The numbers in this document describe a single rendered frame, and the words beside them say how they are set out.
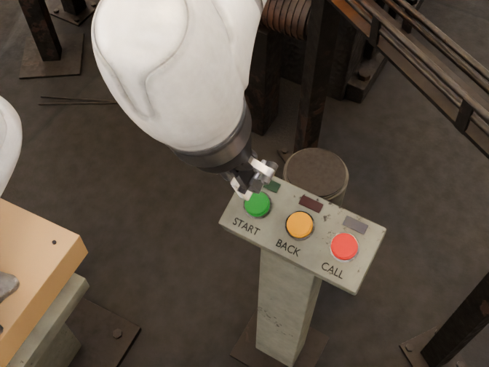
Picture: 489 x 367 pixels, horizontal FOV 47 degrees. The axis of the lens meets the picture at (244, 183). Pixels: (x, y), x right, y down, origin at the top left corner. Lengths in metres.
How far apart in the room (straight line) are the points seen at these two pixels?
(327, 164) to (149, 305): 0.66
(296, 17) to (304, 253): 0.65
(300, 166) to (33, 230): 0.52
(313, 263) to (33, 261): 0.53
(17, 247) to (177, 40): 0.81
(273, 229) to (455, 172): 0.98
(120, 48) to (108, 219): 1.24
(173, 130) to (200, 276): 1.07
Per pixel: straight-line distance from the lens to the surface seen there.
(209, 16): 0.41
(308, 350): 1.42
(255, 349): 1.42
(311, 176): 1.03
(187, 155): 0.53
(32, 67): 2.05
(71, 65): 2.02
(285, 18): 1.37
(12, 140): 1.06
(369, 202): 1.64
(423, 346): 1.48
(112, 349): 1.44
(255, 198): 0.88
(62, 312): 1.14
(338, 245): 0.86
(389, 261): 1.56
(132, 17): 0.40
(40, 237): 1.13
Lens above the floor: 1.36
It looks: 56 degrees down
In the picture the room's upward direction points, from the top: straight up
